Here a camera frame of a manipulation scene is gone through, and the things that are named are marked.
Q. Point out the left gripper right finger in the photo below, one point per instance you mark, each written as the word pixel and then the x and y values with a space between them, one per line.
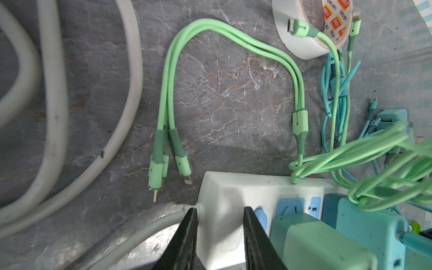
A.
pixel 259 252

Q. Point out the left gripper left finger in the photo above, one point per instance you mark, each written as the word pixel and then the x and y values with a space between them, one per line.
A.
pixel 180 253

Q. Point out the green charger plug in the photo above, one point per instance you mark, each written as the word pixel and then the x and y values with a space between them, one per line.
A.
pixel 418 243
pixel 305 243

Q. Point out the teal charger plug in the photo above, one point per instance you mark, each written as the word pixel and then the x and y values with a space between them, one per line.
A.
pixel 377 231
pixel 389 117

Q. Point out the small white power strip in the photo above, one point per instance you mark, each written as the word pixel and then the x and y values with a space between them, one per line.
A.
pixel 221 202

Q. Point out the roll of tape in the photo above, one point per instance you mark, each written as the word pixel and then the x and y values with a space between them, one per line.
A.
pixel 298 22

